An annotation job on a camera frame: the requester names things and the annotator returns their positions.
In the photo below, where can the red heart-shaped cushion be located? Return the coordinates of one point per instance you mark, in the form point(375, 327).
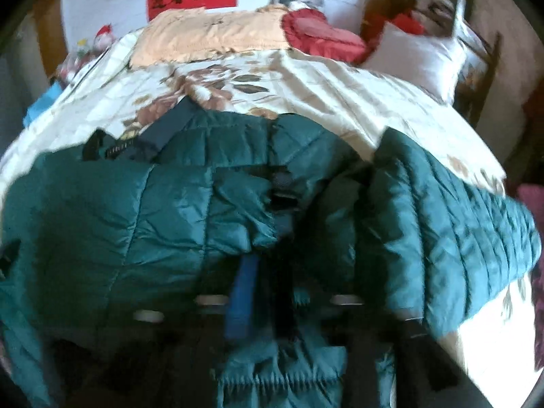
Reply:
point(309, 31)

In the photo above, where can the dark green quilted jacket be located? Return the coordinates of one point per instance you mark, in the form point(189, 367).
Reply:
point(118, 259)

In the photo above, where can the maroon blanket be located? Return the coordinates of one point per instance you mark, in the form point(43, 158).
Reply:
point(531, 195)

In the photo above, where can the pig plush toy red hat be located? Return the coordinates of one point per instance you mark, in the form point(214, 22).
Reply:
point(104, 39)

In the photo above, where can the white square pillow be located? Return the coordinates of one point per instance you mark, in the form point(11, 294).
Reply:
point(431, 63)

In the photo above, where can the blue paper bag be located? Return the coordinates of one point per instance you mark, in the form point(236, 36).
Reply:
point(44, 102)

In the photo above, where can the peach fringed pillow cover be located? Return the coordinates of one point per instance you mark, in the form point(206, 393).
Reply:
point(188, 35)

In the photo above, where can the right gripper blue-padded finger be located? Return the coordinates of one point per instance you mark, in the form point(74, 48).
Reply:
point(238, 317)

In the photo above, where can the wooden chair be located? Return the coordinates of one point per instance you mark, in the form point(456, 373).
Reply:
point(444, 18)

